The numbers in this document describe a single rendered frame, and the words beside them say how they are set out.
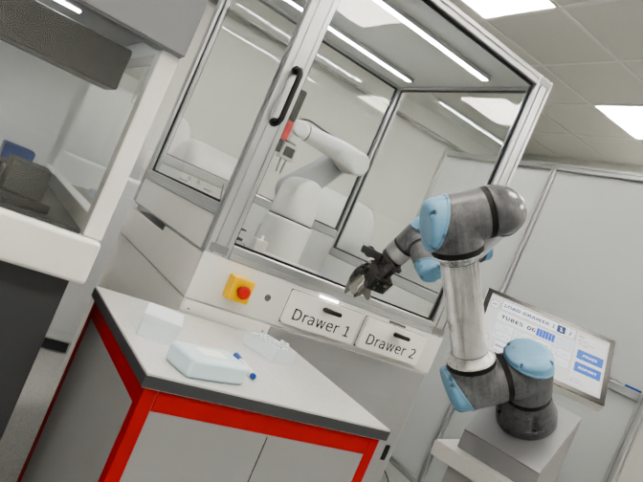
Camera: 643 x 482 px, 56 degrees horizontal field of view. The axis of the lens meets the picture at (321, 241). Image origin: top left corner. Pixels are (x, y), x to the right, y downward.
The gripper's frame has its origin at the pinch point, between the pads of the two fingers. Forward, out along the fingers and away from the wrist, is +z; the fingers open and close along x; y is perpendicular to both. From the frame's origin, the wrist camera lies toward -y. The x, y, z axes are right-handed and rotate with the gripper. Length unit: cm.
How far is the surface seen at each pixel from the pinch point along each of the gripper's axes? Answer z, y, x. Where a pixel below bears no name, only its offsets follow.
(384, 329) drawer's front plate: 11.7, -0.9, 24.4
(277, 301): 14.9, 0.4, -18.4
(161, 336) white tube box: 0, 39, -64
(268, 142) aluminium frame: -21, -24, -43
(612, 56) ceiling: -92, -184, 173
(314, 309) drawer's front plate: 12.5, 0.6, -5.8
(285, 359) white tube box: 6.8, 29.2, -24.7
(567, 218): -22, -101, 161
